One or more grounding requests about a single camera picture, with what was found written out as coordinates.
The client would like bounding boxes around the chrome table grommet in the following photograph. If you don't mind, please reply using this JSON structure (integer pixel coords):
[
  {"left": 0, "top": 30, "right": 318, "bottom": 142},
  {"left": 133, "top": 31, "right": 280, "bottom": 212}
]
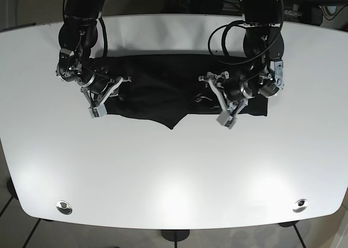
[
  {"left": 293, "top": 199, "right": 308, "bottom": 213},
  {"left": 56, "top": 201, "right": 72, "bottom": 215}
]

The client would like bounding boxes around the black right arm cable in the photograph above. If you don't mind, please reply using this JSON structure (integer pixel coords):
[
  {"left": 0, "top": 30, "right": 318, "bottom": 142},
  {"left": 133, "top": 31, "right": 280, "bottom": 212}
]
[{"left": 62, "top": 0, "right": 112, "bottom": 77}]

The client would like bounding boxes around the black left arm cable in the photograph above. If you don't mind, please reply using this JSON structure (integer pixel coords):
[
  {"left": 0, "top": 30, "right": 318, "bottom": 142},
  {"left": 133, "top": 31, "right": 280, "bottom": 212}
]
[{"left": 208, "top": 0, "right": 285, "bottom": 66}]

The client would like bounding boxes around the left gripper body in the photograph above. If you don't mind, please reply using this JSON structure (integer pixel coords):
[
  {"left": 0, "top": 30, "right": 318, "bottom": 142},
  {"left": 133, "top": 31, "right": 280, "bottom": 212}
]
[{"left": 198, "top": 65, "right": 284, "bottom": 117}]

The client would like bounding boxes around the left chrome table grommet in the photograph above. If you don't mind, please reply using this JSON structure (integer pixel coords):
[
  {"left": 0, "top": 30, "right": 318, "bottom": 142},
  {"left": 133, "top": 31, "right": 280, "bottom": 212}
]
[{"left": 56, "top": 201, "right": 72, "bottom": 215}]

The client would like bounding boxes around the plain black T-shirt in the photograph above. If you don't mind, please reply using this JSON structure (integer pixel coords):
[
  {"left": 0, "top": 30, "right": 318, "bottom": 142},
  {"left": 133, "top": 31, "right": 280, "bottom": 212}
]
[{"left": 89, "top": 54, "right": 269, "bottom": 131}]

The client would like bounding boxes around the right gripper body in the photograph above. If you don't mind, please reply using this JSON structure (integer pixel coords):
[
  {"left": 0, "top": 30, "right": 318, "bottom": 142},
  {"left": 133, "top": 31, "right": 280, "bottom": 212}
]
[{"left": 56, "top": 63, "right": 131, "bottom": 111}]

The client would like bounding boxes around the black table base foot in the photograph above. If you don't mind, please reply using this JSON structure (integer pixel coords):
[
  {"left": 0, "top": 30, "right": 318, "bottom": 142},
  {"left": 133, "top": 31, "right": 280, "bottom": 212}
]
[{"left": 160, "top": 230, "right": 190, "bottom": 242}]

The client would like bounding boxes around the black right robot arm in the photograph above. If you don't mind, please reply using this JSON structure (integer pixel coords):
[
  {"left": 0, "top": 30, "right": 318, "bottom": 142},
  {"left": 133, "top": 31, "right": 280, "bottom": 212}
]
[{"left": 55, "top": 0, "right": 130, "bottom": 117}]

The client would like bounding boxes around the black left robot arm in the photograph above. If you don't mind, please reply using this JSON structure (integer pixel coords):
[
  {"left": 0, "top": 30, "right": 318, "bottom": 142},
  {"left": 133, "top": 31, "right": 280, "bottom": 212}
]
[{"left": 191, "top": 0, "right": 284, "bottom": 120}]

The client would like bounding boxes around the right chrome table grommet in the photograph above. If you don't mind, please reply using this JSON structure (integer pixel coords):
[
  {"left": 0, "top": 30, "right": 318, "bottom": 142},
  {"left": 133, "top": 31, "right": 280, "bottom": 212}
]
[{"left": 293, "top": 199, "right": 308, "bottom": 213}]

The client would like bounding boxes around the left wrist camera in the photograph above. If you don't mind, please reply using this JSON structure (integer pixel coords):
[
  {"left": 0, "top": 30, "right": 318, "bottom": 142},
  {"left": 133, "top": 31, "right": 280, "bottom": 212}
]
[{"left": 216, "top": 111, "right": 237, "bottom": 129}]

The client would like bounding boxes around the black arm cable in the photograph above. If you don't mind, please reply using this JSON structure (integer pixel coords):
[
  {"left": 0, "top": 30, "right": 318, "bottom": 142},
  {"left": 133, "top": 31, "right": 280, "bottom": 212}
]
[
  {"left": 208, "top": 0, "right": 285, "bottom": 66},
  {"left": 62, "top": 0, "right": 112, "bottom": 77}
]

